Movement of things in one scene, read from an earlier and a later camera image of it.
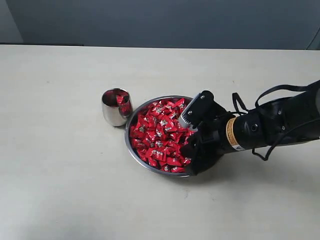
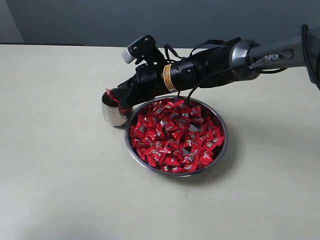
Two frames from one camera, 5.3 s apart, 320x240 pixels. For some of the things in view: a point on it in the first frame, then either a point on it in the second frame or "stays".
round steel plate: x=154 y=138 stays
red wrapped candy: x=174 y=161 stays
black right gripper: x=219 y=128 -> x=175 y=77
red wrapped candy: x=141 y=128 stays
